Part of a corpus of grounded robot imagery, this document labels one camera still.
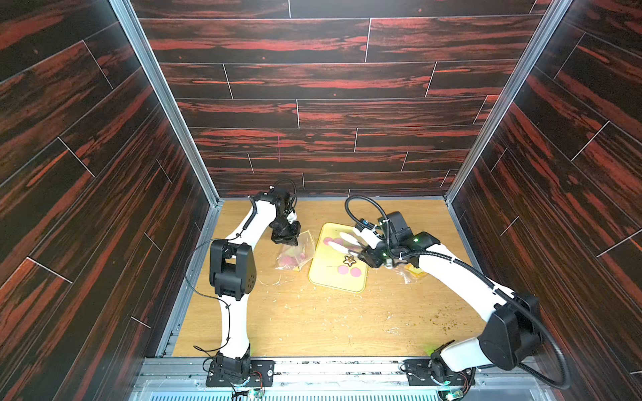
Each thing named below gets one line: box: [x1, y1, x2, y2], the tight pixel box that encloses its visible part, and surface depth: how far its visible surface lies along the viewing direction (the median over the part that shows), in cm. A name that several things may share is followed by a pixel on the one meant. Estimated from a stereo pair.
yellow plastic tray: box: [308, 222, 369, 294], surface depth 98 cm
